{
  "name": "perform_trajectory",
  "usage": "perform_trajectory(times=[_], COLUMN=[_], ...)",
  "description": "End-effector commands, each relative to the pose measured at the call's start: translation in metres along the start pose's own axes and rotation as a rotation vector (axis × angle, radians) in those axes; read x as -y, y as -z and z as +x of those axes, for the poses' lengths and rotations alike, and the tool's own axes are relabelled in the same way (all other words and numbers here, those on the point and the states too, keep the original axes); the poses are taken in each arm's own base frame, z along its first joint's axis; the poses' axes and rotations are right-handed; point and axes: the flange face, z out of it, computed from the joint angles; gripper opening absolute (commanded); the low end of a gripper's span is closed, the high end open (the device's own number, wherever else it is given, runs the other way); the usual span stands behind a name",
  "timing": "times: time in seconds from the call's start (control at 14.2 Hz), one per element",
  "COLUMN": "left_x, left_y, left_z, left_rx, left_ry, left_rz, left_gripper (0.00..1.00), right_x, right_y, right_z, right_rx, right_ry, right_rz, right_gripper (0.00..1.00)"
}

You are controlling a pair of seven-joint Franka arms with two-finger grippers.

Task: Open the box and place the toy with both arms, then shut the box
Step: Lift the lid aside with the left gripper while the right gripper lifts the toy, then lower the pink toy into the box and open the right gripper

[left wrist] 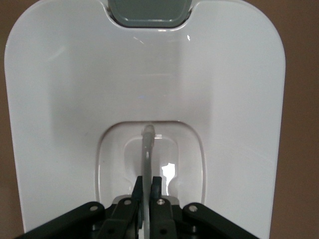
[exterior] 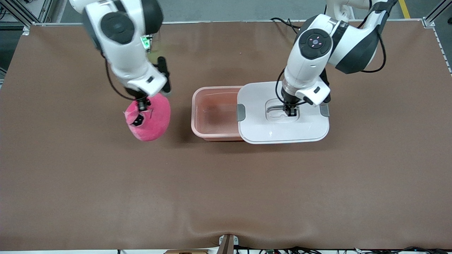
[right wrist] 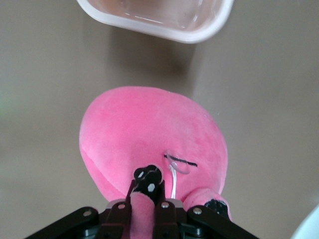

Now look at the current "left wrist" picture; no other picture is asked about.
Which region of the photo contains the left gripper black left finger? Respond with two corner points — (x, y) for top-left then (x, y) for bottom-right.
(14, 175), (144, 239)

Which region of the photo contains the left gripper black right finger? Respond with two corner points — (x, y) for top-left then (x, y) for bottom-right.
(150, 176), (258, 239)

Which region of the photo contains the grey lid handle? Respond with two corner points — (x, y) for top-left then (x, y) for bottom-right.
(141, 123), (157, 239)

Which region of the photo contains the white plastic box lid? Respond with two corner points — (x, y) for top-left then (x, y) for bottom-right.
(3, 0), (286, 239)

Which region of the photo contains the grey box latch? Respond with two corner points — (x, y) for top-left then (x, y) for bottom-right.
(106, 0), (194, 28)

